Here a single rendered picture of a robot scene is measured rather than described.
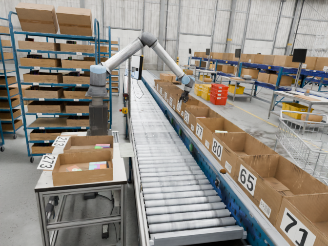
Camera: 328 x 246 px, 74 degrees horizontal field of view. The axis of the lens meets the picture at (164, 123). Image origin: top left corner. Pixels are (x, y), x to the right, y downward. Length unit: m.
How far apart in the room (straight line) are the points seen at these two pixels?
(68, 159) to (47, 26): 1.96
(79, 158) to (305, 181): 1.51
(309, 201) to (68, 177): 1.36
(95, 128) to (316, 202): 1.84
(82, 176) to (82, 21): 2.13
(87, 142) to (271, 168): 1.52
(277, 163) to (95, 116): 1.62
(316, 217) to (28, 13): 3.31
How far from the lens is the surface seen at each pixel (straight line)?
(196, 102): 2.89
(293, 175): 1.52
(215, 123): 2.17
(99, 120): 2.26
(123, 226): 1.87
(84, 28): 3.22
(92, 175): 1.59
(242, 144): 1.90
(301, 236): 1.11
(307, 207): 1.27
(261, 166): 1.54
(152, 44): 2.26
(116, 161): 1.86
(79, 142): 2.15
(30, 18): 3.34
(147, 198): 1.47
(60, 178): 1.60
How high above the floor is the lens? 1.63
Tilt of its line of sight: 18 degrees down
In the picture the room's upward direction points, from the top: 4 degrees clockwise
